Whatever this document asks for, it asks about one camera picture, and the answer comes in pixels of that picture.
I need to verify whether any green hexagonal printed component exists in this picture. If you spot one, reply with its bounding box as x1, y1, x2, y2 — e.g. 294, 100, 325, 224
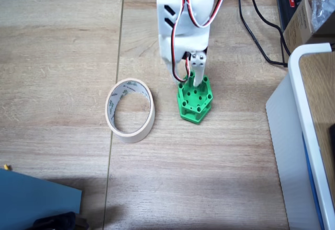
176, 72, 214, 125

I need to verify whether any white ribbed bin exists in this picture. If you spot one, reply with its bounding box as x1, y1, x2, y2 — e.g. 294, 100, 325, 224
265, 42, 335, 230

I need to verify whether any beige masking tape roll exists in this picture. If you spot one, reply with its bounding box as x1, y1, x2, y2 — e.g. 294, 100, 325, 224
104, 77, 156, 144

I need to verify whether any black power supply box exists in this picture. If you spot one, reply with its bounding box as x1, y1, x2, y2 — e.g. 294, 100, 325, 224
274, 0, 307, 32

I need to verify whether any brown cardboard box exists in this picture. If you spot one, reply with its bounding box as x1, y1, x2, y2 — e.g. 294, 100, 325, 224
282, 0, 335, 55

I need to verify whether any clear plastic bag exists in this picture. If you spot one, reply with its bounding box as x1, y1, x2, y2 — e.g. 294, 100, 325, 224
310, 0, 335, 32

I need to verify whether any blue grey board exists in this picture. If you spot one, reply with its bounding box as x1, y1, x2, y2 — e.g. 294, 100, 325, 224
0, 168, 83, 230

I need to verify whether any red white servo cable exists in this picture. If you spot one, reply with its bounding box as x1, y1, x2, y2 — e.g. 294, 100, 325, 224
171, 0, 196, 83

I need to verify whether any thin black cable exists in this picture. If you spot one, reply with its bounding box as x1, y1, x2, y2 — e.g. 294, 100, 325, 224
227, 0, 288, 68

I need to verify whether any black cable with thick plug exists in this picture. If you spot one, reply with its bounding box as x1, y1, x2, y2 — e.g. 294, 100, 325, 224
234, 0, 291, 57

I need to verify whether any black object with strap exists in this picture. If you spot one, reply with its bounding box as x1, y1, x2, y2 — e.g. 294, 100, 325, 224
32, 211, 90, 230

